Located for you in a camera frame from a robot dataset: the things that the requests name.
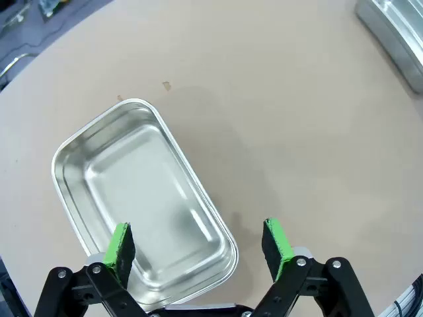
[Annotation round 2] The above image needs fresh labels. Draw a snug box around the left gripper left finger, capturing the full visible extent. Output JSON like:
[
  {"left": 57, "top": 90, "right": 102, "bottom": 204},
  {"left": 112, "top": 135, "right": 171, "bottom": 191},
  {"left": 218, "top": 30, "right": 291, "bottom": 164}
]
[{"left": 32, "top": 221, "right": 148, "bottom": 317}]

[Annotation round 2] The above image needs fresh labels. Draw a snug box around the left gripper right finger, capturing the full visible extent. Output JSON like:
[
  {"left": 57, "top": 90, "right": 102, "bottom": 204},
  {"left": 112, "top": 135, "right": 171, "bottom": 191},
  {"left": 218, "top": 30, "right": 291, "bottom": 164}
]
[{"left": 252, "top": 217, "right": 376, "bottom": 317}]

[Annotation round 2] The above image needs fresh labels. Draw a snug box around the grey cable bundle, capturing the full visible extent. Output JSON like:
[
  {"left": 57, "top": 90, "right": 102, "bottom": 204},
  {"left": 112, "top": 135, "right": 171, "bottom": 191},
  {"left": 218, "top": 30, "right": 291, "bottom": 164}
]
[{"left": 376, "top": 273, "right": 423, "bottom": 317}]

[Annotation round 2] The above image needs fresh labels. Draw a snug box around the rectangular stainless steel container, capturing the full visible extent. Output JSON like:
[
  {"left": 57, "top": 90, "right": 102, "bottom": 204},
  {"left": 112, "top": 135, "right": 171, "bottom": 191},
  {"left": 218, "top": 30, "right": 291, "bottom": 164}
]
[
  {"left": 51, "top": 98, "right": 239, "bottom": 313},
  {"left": 354, "top": 0, "right": 423, "bottom": 94}
]

